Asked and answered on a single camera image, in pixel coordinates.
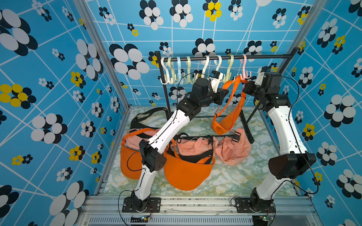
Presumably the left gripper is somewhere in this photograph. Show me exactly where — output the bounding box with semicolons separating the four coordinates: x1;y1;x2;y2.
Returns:
198;87;229;108

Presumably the orange sling bag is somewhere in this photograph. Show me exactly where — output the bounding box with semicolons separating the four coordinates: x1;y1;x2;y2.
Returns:
164;144;215;191
211;75;249;136
120;139;142;179

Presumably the black sling bag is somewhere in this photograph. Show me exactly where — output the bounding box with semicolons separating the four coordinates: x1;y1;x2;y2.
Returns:
128;107;169;133
168;133;218;164

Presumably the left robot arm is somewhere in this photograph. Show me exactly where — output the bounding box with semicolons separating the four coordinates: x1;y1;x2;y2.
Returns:
131;78;229;211

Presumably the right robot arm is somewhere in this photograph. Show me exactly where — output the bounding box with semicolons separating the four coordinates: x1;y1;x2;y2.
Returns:
243;72;316;212

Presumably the light blue hook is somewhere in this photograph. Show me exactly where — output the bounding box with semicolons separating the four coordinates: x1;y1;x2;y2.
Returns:
176;57;183;85

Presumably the white hook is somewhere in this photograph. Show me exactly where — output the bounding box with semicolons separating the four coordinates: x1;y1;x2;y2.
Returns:
160;57;173;85
214;55;222;72
195;55;209;80

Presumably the pink hook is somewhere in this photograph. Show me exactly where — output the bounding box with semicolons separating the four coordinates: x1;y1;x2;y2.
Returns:
238;54;251;80

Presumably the black clothes rack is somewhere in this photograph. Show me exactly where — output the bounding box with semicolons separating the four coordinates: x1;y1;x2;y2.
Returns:
154;51;299;144

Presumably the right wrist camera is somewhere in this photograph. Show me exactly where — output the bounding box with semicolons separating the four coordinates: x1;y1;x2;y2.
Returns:
255;66;271;85

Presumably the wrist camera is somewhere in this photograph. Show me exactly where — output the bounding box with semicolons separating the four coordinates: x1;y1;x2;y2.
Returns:
255;66;271;85
209;70;224;93

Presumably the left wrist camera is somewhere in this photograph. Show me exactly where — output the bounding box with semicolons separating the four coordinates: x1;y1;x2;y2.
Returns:
209;70;224;93

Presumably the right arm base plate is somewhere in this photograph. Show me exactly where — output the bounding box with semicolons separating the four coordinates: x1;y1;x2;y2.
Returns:
232;197;276;214

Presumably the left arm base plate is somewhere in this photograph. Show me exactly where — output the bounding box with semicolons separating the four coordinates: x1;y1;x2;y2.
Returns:
122;197;161;213

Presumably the aluminium frame rail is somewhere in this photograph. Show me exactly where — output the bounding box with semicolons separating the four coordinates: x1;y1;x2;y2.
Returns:
76;196;323;226

